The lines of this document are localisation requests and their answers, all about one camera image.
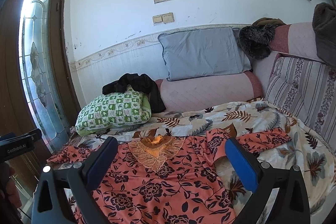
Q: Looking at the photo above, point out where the orange floral garment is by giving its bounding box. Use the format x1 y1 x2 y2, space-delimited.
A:
46 127 293 224

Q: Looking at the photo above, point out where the left hand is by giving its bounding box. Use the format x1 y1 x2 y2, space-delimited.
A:
1 162 22 209

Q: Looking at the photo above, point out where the brown glass door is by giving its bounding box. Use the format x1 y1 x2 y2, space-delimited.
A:
1 0 80 223

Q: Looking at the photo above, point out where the leaf pattern blanket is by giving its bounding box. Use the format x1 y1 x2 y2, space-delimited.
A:
52 99 336 224

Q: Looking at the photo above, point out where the green checkered pillow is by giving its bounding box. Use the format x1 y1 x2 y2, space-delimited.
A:
75 85 151 136

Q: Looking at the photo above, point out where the striped floral cushion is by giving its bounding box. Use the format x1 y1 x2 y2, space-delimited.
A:
266 57 335 151

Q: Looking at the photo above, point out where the black garment on pillow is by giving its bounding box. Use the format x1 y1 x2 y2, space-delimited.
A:
102 73 166 114

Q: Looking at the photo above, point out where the pink sofa cushion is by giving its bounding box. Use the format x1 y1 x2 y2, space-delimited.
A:
155 71 263 112

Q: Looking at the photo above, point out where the black furry garment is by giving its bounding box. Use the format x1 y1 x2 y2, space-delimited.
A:
238 24 275 60

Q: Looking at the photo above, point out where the grey pillow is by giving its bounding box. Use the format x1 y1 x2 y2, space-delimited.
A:
158 27 252 81

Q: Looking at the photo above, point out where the dark brown garment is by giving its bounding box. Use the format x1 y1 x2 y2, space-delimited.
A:
312 2 336 68

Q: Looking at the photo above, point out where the beige wall switch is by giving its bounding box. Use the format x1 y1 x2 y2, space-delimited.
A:
152 12 174 24

